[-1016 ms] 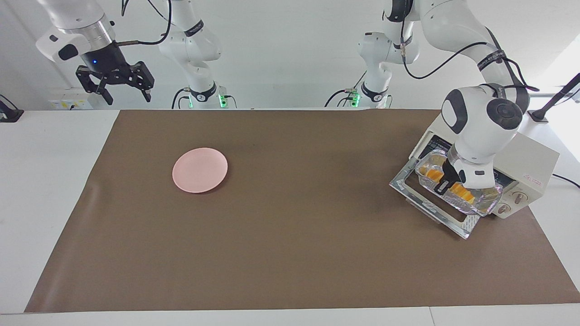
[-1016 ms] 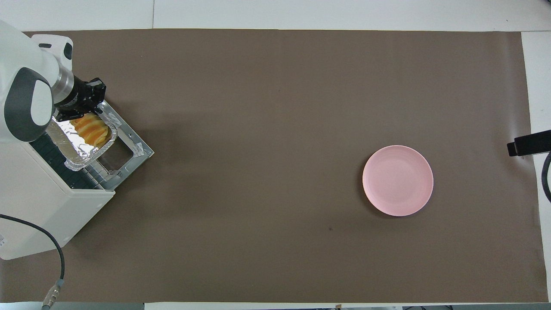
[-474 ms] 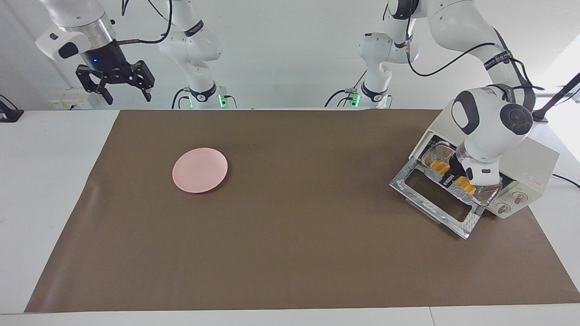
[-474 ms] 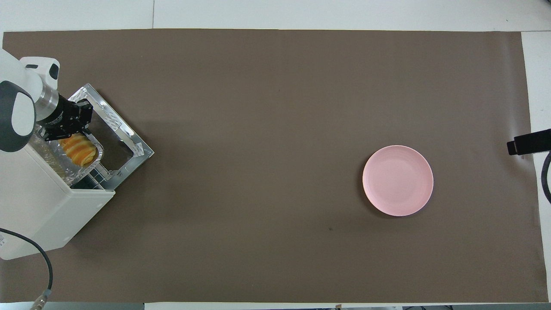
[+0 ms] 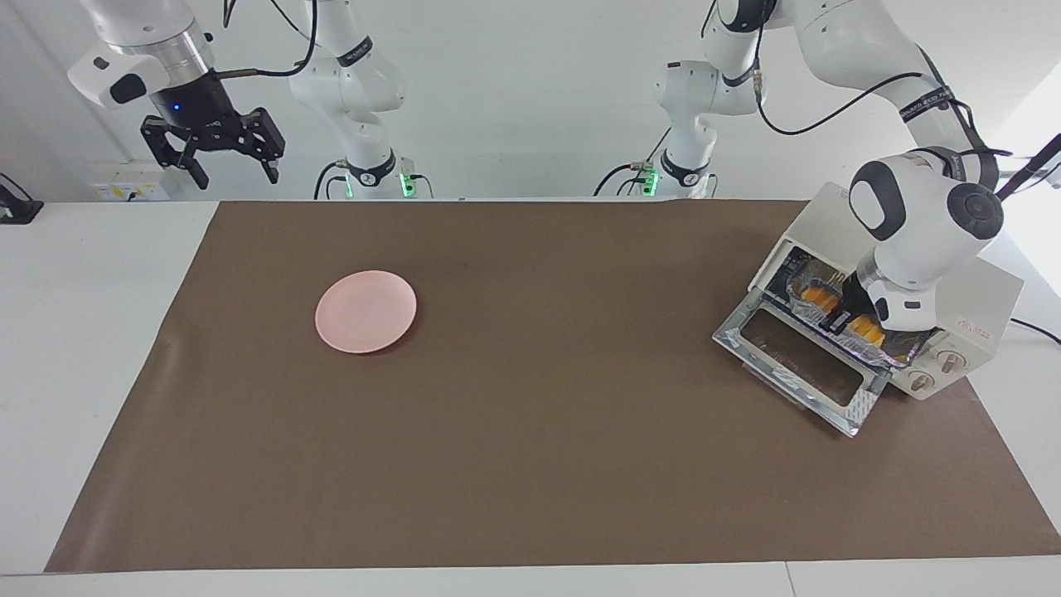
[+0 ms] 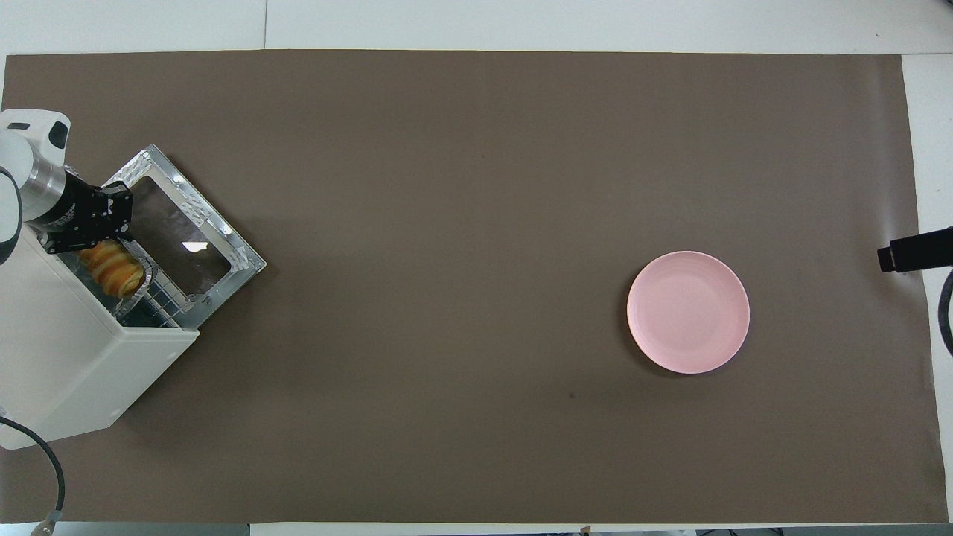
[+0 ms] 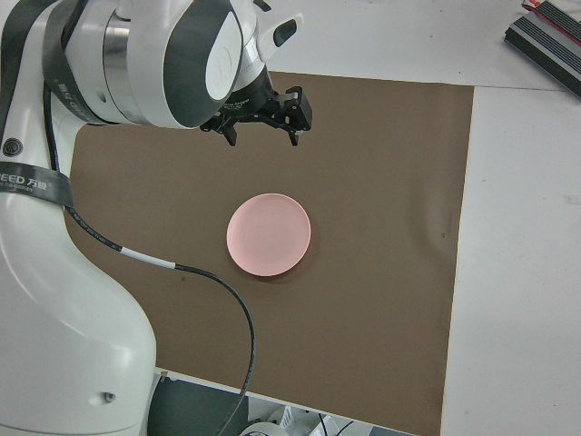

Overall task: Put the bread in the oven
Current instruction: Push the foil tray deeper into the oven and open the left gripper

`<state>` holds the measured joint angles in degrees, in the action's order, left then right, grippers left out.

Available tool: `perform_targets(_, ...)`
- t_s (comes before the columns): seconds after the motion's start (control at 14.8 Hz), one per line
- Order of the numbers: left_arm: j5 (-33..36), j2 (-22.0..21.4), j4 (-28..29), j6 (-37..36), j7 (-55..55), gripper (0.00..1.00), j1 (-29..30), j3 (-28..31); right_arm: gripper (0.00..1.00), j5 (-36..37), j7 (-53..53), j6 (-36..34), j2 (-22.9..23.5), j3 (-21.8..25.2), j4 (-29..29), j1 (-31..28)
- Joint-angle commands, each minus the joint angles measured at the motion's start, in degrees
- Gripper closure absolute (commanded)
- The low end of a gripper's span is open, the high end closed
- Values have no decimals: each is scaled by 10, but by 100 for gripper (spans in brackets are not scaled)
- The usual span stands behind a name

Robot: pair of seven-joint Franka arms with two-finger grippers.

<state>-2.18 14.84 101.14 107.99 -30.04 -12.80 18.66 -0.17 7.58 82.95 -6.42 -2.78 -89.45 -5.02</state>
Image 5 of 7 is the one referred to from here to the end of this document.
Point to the black table clamp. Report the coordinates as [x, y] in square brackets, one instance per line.
[21, 211]

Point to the aluminium foil tray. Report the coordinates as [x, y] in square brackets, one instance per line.
[903, 355]

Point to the black camera stand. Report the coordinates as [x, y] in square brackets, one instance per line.
[986, 211]

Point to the brown table mat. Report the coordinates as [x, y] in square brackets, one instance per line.
[539, 456]

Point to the glass oven door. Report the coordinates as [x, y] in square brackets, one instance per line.
[862, 406]

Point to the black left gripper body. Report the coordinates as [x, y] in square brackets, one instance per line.
[862, 298]

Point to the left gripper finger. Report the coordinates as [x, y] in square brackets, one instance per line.
[840, 320]

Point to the cream oven knob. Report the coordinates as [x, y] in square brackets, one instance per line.
[918, 381]
[953, 361]

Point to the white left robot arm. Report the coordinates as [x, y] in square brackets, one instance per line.
[912, 240]

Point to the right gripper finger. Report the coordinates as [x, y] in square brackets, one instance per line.
[199, 176]
[272, 145]

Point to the sliced yellow bread loaf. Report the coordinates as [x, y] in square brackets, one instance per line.
[866, 332]

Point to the white wall socket box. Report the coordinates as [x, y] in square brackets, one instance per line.
[124, 182]

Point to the pink round plate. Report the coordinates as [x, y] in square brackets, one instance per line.
[365, 311]

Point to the cream toaster oven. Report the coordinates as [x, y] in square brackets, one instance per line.
[986, 290]

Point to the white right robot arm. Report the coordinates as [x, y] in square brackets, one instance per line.
[141, 33]

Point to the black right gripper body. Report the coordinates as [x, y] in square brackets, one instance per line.
[199, 116]

